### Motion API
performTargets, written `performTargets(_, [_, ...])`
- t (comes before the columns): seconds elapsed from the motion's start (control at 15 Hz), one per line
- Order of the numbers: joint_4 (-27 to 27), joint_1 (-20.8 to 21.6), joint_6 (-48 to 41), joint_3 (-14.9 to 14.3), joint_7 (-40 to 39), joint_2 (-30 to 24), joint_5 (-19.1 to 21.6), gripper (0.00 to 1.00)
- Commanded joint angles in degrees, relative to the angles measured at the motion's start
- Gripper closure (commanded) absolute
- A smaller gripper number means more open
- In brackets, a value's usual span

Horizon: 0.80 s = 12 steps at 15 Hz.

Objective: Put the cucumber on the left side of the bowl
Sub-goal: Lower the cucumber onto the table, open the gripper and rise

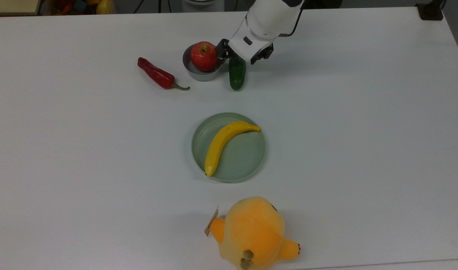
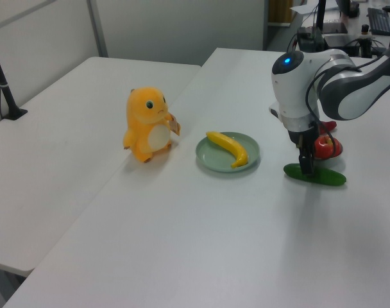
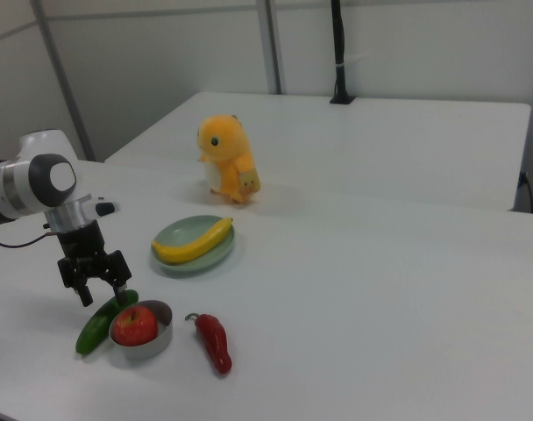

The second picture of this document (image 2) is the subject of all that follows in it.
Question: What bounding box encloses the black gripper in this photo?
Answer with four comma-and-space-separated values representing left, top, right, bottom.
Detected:
287, 123, 321, 176

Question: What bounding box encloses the green cucumber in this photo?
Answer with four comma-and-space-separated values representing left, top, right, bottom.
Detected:
283, 162, 346, 186

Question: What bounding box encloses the grey metal bowl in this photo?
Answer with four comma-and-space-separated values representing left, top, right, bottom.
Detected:
312, 141, 345, 171

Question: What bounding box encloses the red apple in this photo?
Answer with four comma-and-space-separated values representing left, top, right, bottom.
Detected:
313, 135, 343, 160

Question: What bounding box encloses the yellow banana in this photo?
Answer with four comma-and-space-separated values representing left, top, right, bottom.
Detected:
205, 130, 249, 169

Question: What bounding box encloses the pale green plate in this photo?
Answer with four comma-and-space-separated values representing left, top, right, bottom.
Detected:
195, 131, 260, 173

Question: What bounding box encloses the black electronics box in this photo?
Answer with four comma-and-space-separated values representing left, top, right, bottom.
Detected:
296, 27, 324, 54

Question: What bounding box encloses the grey metal box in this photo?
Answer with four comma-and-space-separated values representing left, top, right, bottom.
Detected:
323, 31, 358, 52

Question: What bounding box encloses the black monitor stand pole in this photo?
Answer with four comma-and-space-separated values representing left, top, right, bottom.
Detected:
316, 0, 326, 33

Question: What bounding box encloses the wooden cabinet panel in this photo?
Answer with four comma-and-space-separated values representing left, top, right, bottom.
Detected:
267, 0, 294, 26

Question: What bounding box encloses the white paper sheet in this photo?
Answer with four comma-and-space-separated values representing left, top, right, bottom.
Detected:
290, 3, 321, 15

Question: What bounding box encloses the black keyboard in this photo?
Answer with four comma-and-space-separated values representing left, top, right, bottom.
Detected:
367, 8, 390, 36

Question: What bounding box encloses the orange plush toy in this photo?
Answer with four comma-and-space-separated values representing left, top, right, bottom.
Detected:
123, 86, 182, 164

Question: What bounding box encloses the grey partition post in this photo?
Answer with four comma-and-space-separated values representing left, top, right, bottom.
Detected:
87, 0, 108, 58

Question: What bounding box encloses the black camera stand pole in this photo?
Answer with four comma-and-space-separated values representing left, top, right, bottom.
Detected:
0, 33, 28, 121

